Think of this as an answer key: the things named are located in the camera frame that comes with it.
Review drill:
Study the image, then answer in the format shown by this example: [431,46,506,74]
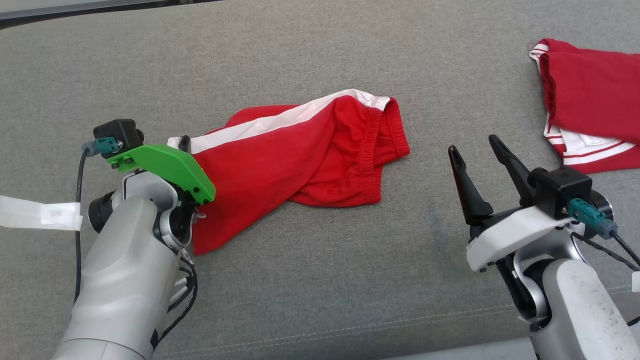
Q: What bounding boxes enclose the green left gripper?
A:
[106,135,217,205]

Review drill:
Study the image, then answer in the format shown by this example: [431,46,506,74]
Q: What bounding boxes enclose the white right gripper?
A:
[448,134,577,274]

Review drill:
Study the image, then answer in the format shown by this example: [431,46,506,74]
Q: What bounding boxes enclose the red shorts white stripe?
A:
[166,89,411,256]

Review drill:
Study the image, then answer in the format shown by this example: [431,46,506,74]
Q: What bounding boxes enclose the red white basketball jersey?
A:
[529,38,640,175]

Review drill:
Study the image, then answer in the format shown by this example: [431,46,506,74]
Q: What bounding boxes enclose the grey fabric sofa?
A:
[0,0,640,360]

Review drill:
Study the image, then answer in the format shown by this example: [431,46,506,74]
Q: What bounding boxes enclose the black left cable teal plug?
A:
[74,138,122,307]

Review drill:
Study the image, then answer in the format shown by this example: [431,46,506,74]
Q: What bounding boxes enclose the black cable teal plug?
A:
[567,197,640,273]
[74,138,122,307]

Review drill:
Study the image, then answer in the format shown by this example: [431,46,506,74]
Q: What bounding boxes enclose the black right cable teal plug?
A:
[567,197,640,273]

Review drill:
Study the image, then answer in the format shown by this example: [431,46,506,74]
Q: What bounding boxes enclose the thin black left arm cables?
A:
[150,250,199,351]

